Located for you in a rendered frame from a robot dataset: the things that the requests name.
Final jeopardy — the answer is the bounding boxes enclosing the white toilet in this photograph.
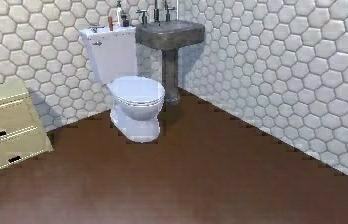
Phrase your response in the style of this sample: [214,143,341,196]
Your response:
[78,25,166,144]

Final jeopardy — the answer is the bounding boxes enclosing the dark metal sink tap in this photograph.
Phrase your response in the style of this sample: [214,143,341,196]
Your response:
[135,0,177,25]

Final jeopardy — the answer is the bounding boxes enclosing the white spray bottle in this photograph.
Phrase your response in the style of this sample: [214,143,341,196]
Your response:
[115,0,124,28]

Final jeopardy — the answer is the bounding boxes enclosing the pale yellow chest of drawers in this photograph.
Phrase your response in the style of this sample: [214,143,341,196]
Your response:
[0,78,54,177]

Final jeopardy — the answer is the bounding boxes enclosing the dark grey pedestal sink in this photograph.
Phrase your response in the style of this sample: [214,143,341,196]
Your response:
[134,19,206,106]

